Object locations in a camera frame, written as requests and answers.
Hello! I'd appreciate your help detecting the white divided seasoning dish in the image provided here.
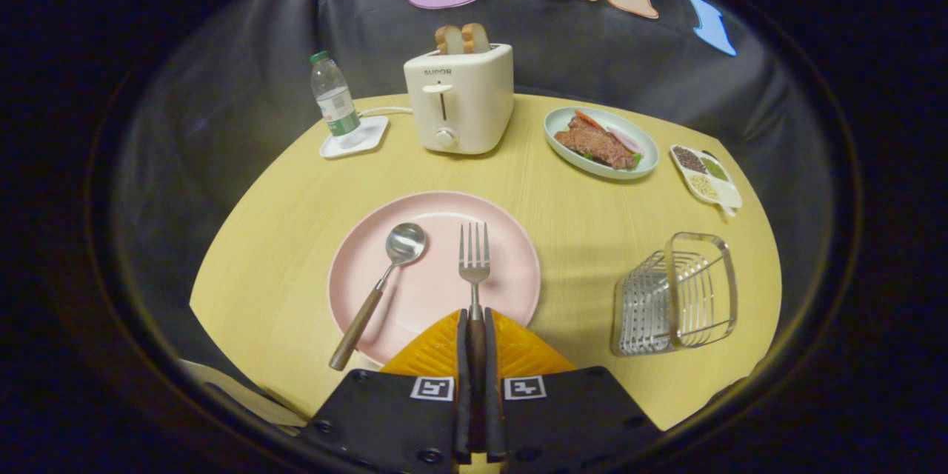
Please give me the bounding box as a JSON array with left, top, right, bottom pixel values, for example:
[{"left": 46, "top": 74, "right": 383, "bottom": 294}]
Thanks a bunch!
[{"left": 670, "top": 144, "right": 744, "bottom": 217}]

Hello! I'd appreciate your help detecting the brown steak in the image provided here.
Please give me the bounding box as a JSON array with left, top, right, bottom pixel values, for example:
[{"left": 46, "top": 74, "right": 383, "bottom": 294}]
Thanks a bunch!
[{"left": 554, "top": 117, "right": 636, "bottom": 170}]

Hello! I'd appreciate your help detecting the cream white toaster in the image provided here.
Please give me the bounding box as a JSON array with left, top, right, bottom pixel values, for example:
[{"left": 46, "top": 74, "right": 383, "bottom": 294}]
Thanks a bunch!
[{"left": 404, "top": 43, "right": 515, "bottom": 156}]

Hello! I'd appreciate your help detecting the clear plastic water bottle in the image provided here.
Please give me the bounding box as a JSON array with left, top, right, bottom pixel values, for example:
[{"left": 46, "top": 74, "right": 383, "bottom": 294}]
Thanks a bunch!
[{"left": 310, "top": 50, "right": 361, "bottom": 137}]

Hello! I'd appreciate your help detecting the pink round plate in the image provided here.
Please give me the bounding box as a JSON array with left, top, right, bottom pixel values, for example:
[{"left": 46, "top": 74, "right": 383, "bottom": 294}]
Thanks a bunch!
[{"left": 327, "top": 191, "right": 542, "bottom": 367}]

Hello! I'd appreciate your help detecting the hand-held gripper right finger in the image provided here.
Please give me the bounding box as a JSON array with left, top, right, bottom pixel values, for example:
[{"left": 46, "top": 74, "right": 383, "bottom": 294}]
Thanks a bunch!
[{"left": 484, "top": 307, "right": 664, "bottom": 474}]

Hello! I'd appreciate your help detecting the wooden handled metal fork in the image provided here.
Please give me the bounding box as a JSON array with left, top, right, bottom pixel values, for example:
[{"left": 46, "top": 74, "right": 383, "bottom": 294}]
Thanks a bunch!
[{"left": 458, "top": 221, "right": 491, "bottom": 453}]

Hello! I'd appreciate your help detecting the toasted bread slice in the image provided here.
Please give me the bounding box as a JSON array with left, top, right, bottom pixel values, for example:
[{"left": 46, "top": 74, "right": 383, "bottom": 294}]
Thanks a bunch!
[
  {"left": 461, "top": 22, "right": 491, "bottom": 54},
  {"left": 435, "top": 24, "right": 465, "bottom": 56}
]

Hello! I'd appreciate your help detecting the pale green food plate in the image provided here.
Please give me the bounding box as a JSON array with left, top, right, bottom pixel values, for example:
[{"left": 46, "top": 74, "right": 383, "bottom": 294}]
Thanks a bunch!
[{"left": 544, "top": 106, "right": 660, "bottom": 181}]

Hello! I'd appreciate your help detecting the pink onion slice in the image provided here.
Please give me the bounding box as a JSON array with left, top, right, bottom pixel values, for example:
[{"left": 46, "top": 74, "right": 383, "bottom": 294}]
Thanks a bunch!
[{"left": 607, "top": 126, "right": 644, "bottom": 155}]

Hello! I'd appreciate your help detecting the clear wire cutlery rack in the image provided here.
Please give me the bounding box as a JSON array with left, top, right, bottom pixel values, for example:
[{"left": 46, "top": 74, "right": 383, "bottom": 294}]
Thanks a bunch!
[{"left": 610, "top": 232, "right": 738, "bottom": 357}]

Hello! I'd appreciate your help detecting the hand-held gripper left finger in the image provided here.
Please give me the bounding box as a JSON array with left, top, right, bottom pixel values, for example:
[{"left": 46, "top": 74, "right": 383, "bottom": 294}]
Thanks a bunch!
[{"left": 300, "top": 309, "right": 473, "bottom": 474}]

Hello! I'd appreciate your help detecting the wooden handled metal spoon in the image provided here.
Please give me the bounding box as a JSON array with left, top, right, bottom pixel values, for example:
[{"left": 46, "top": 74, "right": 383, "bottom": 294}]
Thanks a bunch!
[{"left": 329, "top": 222, "right": 428, "bottom": 372}]

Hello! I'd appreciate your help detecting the white square coaster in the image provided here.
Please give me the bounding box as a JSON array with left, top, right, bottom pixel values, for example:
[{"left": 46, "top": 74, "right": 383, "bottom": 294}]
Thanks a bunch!
[{"left": 319, "top": 116, "right": 390, "bottom": 159}]

